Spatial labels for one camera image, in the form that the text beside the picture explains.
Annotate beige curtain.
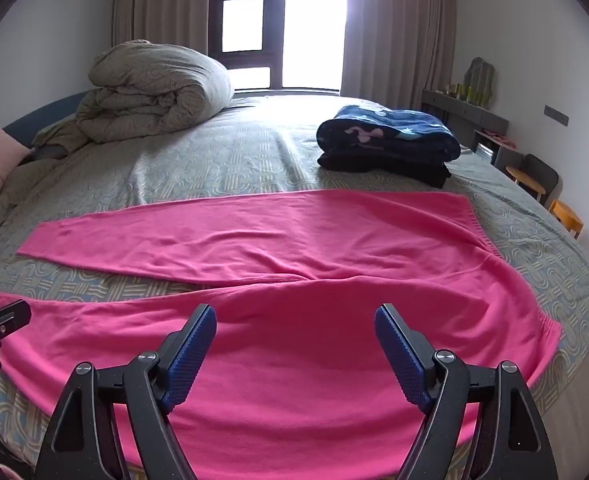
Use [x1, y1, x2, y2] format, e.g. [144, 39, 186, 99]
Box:
[339, 0, 458, 111]
[112, 0, 225, 61]

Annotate pink pants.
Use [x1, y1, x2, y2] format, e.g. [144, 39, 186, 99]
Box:
[0, 191, 563, 468]

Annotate folded black garment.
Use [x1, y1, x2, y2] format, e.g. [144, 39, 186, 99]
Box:
[319, 152, 451, 189]

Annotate yellow wooden stool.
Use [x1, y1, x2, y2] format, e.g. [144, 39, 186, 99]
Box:
[549, 200, 584, 240]

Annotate blue headboard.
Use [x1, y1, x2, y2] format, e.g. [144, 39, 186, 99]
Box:
[2, 91, 92, 150]

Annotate bed with patterned sheet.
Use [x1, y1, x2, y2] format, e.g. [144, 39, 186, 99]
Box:
[0, 95, 589, 480]

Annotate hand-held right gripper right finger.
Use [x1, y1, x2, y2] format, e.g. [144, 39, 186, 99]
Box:
[375, 303, 559, 480]

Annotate grey desk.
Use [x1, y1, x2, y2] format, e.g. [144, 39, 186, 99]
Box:
[421, 89, 509, 166]

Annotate folded navy printed blanket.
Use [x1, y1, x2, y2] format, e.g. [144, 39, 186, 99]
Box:
[317, 105, 461, 163]

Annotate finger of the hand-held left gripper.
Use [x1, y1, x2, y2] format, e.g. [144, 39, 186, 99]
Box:
[0, 300, 32, 344]

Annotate dark framed window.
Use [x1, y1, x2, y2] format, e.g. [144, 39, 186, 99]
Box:
[209, 0, 348, 95]

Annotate rolled patterned duvet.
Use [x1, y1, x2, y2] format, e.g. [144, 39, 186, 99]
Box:
[34, 40, 234, 153]

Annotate dark chair with wooden seat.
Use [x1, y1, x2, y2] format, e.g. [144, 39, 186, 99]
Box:
[505, 154, 559, 206]

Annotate pink cloth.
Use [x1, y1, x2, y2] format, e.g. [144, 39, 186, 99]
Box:
[482, 130, 516, 149]

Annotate grey green bag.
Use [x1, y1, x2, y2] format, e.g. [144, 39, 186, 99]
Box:
[462, 57, 495, 108]

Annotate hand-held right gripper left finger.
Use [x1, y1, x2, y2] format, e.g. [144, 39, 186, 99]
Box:
[34, 304, 218, 480]

